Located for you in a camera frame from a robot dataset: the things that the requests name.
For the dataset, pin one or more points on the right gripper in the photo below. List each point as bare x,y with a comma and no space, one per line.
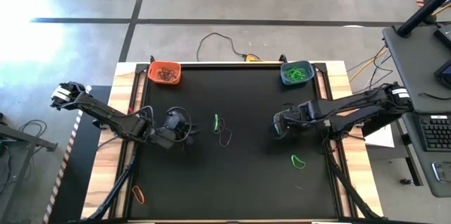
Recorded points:
289,122

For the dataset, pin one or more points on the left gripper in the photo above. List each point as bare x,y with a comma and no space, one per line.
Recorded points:
162,137

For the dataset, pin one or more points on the green rubber band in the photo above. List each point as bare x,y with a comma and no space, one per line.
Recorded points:
292,160
216,125

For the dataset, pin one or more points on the black rubber band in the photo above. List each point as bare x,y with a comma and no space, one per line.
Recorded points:
225,128

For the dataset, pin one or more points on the heap of green rubber bands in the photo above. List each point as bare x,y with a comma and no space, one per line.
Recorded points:
295,75

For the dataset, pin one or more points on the heap of black rubber bands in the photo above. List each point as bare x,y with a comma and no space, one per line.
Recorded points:
167,75

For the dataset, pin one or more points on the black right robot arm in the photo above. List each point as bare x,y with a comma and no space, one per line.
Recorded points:
352,106

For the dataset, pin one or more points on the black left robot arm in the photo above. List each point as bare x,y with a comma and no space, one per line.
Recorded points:
112,120

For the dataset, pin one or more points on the orange rubber band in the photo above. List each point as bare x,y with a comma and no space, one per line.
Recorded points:
142,199

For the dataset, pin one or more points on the dark blue plastic basket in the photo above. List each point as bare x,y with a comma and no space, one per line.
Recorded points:
286,81

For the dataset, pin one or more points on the black table mat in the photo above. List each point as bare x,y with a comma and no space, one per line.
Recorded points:
218,188

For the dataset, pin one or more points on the orange plastic basket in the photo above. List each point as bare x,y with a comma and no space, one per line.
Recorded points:
155,76

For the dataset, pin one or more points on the yellow power plug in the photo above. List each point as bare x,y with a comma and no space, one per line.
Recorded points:
253,58

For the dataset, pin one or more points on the white paper sheet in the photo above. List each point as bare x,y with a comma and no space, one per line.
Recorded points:
382,141

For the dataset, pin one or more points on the black desk leg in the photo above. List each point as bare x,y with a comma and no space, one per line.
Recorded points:
385,123

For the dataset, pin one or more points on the black hazard-striped floor mat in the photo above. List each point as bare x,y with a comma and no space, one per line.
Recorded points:
75,167

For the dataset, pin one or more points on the grey keyboard desk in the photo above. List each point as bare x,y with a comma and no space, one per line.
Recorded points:
419,167

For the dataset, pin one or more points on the black keyboard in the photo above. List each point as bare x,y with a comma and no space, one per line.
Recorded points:
437,134

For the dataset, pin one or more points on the black phone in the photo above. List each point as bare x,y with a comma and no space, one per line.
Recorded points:
442,172

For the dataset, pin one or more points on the grey metal stand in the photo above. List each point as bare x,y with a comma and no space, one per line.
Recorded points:
24,137

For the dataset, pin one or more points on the black laptop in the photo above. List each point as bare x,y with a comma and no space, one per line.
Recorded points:
445,74

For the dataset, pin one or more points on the black diagonal pole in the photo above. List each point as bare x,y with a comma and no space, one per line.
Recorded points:
424,12

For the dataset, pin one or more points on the black desk device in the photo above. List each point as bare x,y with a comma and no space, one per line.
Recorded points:
445,34

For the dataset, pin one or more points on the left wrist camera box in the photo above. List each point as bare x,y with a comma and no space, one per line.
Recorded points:
175,121

